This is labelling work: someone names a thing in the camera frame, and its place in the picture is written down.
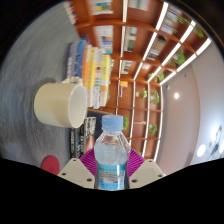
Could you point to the cream cup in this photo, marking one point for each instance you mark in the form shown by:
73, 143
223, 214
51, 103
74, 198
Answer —
55, 103

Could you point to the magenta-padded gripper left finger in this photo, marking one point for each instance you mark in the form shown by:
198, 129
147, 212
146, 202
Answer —
76, 172

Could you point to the stack of colourful books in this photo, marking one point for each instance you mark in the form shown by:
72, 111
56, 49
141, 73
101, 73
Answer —
93, 73

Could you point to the clear blue-capped water bottle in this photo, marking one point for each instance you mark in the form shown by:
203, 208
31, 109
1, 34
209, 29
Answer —
111, 156

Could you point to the ceiling lamp with round bulbs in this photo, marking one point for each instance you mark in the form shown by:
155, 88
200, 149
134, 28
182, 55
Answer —
201, 150

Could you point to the stack of dark books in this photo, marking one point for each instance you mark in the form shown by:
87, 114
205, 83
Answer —
81, 140

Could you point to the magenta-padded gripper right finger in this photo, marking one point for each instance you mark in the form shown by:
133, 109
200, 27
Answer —
147, 171

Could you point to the recessed ceiling spotlight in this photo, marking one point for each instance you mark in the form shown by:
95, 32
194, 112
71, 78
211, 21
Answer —
176, 96

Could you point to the flat round red coaster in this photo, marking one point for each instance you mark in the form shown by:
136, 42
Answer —
50, 165

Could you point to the orange wooden shelf unit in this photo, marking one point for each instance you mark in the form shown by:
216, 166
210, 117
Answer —
133, 56

